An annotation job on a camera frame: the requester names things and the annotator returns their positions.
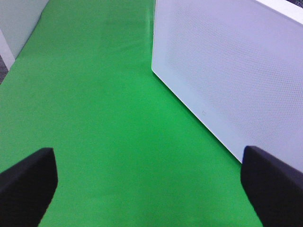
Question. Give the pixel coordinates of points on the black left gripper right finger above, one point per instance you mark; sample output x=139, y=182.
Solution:
x=274, y=188

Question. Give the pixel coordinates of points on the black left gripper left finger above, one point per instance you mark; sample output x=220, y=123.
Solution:
x=27, y=188

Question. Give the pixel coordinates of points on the white microwave door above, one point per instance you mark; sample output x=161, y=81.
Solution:
x=237, y=65

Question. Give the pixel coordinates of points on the green table cloth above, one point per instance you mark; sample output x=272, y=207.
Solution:
x=128, y=152

